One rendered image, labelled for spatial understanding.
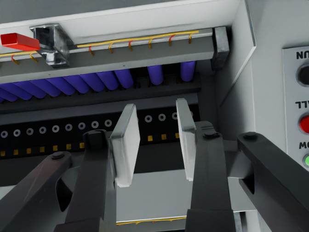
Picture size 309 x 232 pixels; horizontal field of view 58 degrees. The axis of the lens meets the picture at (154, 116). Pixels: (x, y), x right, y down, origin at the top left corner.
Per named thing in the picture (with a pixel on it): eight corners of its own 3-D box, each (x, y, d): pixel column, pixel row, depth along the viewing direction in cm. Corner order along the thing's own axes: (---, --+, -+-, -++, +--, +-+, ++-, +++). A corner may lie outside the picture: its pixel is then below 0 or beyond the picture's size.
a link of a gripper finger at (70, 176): (110, 194, 13) (50, 199, 14) (124, 151, 18) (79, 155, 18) (105, 165, 13) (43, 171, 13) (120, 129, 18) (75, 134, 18)
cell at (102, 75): (105, 89, 38) (90, 71, 32) (107, 77, 39) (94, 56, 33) (117, 90, 38) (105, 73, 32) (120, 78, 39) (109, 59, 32)
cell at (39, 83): (48, 84, 39) (24, 66, 33) (61, 83, 39) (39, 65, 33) (48, 97, 39) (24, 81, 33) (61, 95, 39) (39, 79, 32)
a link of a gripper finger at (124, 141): (131, 187, 15) (117, 188, 15) (140, 139, 22) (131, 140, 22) (123, 136, 14) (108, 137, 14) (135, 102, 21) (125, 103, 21)
